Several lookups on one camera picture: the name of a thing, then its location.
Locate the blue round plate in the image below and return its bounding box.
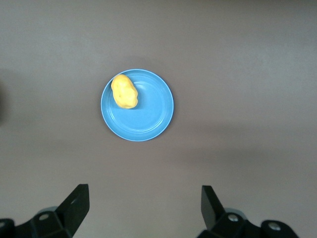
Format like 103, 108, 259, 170
100, 68, 174, 142

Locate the yellow potato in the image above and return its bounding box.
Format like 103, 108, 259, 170
110, 74, 139, 110

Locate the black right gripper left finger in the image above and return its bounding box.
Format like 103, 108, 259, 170
0, 183, 89, 238

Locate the brown table cover sheet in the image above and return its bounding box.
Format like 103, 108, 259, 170
0, 0, 317, 238

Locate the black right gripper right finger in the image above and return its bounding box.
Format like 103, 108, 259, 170
198, 185, 299, 238

